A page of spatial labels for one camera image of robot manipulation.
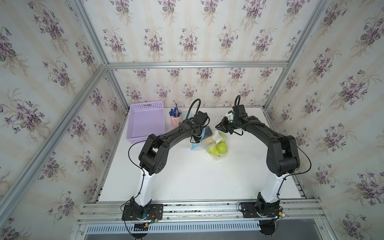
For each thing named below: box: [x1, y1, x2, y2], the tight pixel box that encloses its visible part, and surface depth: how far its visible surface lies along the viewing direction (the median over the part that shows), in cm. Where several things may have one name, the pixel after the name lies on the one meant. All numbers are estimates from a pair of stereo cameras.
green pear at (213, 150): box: [207, 145, 220, 157], surface depth 92 cm
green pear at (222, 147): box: [216, 139, 228, 154], surface depth 92 cm
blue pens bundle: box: [169, 102, 182, 118], surface depth 106 cm
